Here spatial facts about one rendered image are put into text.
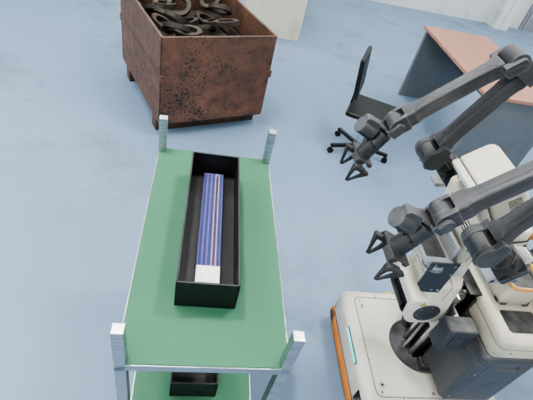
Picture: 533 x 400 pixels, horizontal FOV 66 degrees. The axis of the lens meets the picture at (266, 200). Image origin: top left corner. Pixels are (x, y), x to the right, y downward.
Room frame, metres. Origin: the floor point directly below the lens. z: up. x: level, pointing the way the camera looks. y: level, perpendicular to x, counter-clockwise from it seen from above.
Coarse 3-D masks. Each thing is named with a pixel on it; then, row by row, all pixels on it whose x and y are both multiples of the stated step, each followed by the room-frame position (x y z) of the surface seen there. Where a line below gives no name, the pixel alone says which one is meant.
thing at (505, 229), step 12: (528, 204) 0.91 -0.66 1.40; (504, 216) 0.91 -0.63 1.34; (516, 216) 0.89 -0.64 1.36; (528, 216) 0.88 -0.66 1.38; (468, 228) 0.93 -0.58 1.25; (480, 228) 0.92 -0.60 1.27; (492, 228) 0.90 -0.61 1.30; (504, 228) 0.88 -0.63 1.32; (516, 228) 0.88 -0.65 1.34; (528, 228) 0.89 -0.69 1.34; (504, 240) 0.87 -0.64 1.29; (480, 252) 0.84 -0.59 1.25; (492, 252) 0.84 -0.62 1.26; (504, 252) 0.85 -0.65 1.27; (480, 264) 0.84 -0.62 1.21; (492, 264) 0.85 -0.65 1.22
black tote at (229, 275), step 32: (192, 160) 1.13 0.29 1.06; (224, 160) 1.21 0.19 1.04; (192, 192) 1.08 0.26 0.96; (224, 192) 1.13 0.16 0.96; (192, 224) 0.93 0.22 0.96; (224, 224) 0.97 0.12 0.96; (192, 256) 0.80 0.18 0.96; (224, 256) 0.83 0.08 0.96; (192, 288) 0.64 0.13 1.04; (224, 288) 0.66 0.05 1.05
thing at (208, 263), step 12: (204, 180) 1.12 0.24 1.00; (216, 180) 1.14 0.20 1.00; (204, 192) 1.06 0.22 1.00; (216, 192) 1.08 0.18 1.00; (204, 204) 1.00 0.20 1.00; (216, 204) 1.02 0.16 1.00; (204, 216) 0.95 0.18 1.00; (216, 216) 0.96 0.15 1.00; (204, 228) 0.90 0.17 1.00; (216, 228) 0.91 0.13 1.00; (204, 240) 0.85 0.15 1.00; (216, 240) 0.86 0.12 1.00; (204, 252) 0.80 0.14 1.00; (216, 252) 0.81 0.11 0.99; (204, 264) 0.76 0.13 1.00; (216, 264) 0.77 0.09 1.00; (204, 276) 0.72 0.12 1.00; (216, 276) 0.73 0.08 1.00
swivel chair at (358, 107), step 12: (360, 72) 3.01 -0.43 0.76; (360, 84) 3.03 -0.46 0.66; (360, 96) 3.31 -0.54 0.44; (348, 108) 3.05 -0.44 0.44; (360, 108) 3.10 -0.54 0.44; (372, 108) 3.16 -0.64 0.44; (384, 108) 3.21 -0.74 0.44; (336, 132) 3.33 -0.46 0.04; (336, 144) 3.04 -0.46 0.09; (384, 156) 3.09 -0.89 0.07
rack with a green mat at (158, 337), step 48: (240, 192) 1.16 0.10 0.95; (144, 240) 0.82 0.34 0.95; (240, 240) 0.93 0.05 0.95; (144, 288) 0.66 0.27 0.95; (240, 288) 0.74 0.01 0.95; (144, 336) 0.52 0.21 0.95; (192, 336) 0.56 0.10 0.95; (240, 336) 0.59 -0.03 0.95; (144, 384) 0.64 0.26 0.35; (240, 384) 0.73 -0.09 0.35
